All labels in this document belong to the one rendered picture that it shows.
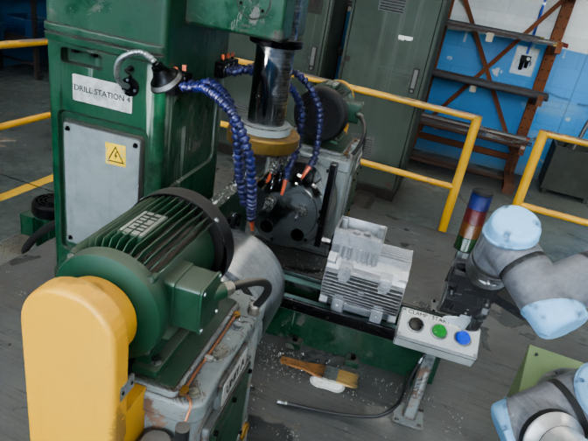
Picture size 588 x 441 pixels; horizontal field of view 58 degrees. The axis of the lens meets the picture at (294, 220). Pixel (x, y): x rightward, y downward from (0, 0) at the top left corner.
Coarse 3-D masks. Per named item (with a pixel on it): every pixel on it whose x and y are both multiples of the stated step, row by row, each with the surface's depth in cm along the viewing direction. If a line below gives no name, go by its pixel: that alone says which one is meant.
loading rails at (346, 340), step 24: (288, 288) 150; (312, 288) 148; (288, 312) 141; (312, 312) 138; (336, 312) 137; (432, 312) 144; (288, 336) 144; (312, 336) 141; (336, 336) 139; (360, 336) 137; (384, 336) 135; (360, 360) 140; (384, 360) 138; (408, 360) 136
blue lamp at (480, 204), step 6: (474, 198) 151; (480, 198) 150; (486, 198) 149; (492, 198) 150; (468, 204) 153; (474, 204) 151; (480, 204) 150; (486, 204) 150; (480, 210) 151; (486, 210) 152
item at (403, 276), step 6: (330, 252) 131; (336, 252) 131; (330, 258) 131; (336, 258) 131; (402, 276) 128; (408, 276) 127; (402, 282) 128; (318, 300) 136; (324, 300) 136; (390, 318) 133
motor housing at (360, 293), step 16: (384, 256) 132; (400, 256) 131; (336, 272) 130; (352, 272) 129; (368, 272) 130; (336, 288) 132; (352, 288) 130; (368, 288) 130; (400, 288) 128; (352, 304) 133; (368, 304) 131; (384, 304) 129; (400, 304) 130
